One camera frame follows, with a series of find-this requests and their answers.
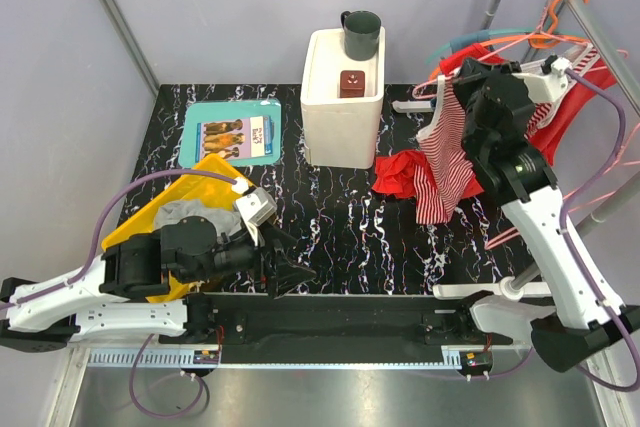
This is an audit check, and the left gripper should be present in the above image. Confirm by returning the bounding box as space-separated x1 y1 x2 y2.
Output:
180 220 318 298

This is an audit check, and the grey tank top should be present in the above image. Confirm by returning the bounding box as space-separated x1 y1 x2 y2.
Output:
153 199 242 236

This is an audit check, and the pink wire hanger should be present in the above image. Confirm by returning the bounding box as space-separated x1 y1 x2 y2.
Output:
484 121 640 251
412 0 629 101

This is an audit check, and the red white striped tank top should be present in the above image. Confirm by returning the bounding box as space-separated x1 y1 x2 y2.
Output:
413 43 595 225

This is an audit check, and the pink wire hanger front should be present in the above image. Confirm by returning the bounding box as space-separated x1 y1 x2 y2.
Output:
484 121 640 251

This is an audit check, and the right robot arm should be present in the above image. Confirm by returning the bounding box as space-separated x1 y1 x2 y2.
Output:
452 56 639 372

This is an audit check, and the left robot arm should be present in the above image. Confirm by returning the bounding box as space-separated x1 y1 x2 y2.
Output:
1 216 316 353

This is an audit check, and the teal plastic hanger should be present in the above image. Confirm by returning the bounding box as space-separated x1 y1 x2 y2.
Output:
425 0 562 65

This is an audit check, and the orange plastic hanger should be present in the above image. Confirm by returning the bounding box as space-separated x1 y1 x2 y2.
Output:
480 0 589 51

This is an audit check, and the yellow plastic basket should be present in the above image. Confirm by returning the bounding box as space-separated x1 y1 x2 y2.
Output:
101 154 254 303

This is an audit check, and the crumpled red cloth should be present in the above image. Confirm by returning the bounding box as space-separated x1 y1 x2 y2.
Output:
372 150 426 199

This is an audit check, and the metal clothes rack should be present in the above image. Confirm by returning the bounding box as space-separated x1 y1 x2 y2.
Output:
474 0 639 300

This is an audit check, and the dog picture book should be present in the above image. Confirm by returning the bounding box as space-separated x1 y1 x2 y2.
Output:
195 116 274 161

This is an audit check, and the brown square box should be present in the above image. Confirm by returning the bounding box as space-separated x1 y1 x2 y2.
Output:
339 70 366 98

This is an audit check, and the dark green mug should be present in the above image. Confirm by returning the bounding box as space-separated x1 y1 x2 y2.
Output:
340 11 382 61

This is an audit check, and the white foam box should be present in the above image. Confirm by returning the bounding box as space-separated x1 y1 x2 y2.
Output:
300 28 386 169

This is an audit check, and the teal tray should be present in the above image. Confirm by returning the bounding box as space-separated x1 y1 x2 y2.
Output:
178 99 282 168

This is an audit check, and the white rack foot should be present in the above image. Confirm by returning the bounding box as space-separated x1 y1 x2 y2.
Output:
433 277 551 301

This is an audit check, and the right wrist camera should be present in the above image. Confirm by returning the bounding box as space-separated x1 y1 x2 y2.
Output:
514 56 571 104

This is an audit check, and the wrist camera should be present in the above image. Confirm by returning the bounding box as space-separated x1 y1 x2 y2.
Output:
514 56 571 104
234 187 277 247

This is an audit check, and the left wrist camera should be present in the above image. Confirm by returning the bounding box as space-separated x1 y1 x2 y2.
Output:
234 187 277 247

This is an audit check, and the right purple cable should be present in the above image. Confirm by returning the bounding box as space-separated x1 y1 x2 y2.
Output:
489 66 640 391

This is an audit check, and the purple cable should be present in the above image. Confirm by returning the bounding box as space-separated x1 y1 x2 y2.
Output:
0 169 246 418
489 66 640 391

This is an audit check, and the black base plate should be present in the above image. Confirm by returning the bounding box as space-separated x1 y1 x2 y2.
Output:
182 293 511 368

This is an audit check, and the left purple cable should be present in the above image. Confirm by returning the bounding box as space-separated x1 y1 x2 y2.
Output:
0 169 246 418

